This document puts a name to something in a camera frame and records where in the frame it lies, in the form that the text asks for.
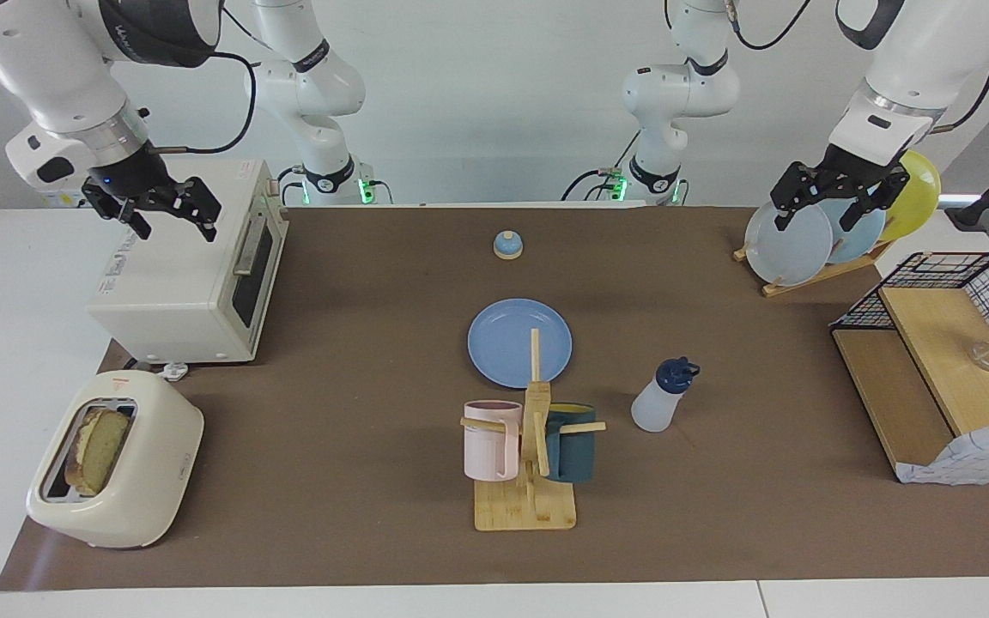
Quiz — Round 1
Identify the white wall socket box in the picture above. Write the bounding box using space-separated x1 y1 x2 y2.
35 185 94 209

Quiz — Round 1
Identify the pale grey plate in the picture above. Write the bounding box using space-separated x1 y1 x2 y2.
744 199 834 287

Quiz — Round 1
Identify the white patterned cloth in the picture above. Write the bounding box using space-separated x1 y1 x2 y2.
895 421 989 487

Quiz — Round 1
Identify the cream two-slot toaster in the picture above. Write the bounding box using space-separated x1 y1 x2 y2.
27 369 205 550

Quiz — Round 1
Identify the white bottle with blue cap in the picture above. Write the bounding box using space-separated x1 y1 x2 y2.
630 357 701 433

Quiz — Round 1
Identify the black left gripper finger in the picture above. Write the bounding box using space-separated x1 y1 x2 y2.
771 161 817 231
842 175 908 233

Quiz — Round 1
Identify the blue round plate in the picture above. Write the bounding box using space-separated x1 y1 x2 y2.
467 298 573 389

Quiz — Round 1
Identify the wooden plate rack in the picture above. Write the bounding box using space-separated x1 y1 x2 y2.
733 239 895 299

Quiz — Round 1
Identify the pink ribbed mug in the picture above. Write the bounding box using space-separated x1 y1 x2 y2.
463 400 523 482

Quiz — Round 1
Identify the wooden shelf unit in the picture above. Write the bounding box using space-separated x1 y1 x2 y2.
831 286 989 482

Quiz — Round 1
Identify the wooden mug tree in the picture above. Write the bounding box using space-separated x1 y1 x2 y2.
460 328 608 532

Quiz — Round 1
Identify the toasted bread slice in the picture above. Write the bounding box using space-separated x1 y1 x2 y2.
64 406 132 497

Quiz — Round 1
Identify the brown table mat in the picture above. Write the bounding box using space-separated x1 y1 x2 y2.
0 206 989 591

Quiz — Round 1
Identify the yellow plate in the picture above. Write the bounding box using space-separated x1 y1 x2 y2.
877 150 943 244

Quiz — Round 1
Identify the light blue plate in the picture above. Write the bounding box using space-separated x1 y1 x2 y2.
821 196 888 265

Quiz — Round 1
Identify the dark teal mug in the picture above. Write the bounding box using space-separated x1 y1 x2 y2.
543 403 598 483

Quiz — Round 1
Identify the white toaster oven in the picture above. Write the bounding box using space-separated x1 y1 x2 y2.
87 159 289 366

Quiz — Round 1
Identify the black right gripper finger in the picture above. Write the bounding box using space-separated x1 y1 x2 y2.
177 178 222 243
117 201 154 241

